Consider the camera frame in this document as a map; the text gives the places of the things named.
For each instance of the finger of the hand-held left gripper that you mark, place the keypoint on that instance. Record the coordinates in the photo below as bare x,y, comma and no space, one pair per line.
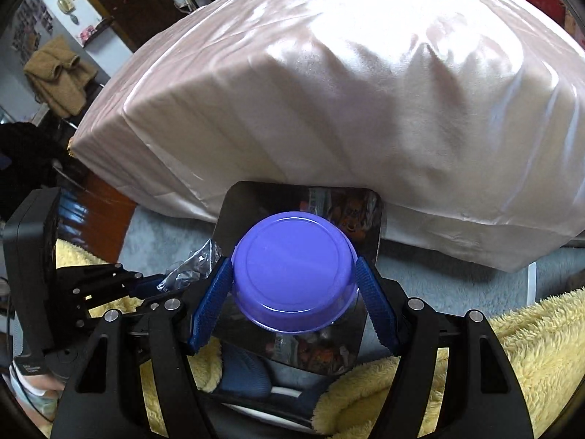
109,305
105,281

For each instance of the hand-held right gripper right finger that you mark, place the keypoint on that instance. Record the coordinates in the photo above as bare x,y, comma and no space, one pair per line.
377,306

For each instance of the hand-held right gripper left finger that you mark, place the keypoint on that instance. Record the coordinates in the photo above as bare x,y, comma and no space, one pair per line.
210,311

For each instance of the clear printed plastic wrapper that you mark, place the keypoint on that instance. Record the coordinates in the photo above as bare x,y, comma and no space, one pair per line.
192,265

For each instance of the purple plastic bowl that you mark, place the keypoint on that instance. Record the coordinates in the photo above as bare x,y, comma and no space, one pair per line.
292,270

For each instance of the black waste bin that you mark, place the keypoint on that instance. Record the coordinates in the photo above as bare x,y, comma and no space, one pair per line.
256,201

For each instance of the yellow fleece blanket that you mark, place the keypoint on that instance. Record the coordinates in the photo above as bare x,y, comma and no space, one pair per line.
525,352

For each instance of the brown knit cloth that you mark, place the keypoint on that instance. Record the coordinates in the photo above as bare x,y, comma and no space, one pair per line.
59,73

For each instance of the pink satin tablecloth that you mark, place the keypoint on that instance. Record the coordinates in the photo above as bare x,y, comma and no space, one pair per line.
365,100

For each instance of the pink shelf item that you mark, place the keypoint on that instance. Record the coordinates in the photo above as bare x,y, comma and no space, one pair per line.
87,33

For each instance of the dark brown door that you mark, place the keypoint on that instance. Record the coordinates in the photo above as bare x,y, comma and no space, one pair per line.
137,4

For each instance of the wall photo collage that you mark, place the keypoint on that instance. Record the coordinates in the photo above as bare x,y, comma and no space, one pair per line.
32,27

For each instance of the beige wall intercom phone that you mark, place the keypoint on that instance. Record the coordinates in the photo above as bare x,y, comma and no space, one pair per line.
67,4

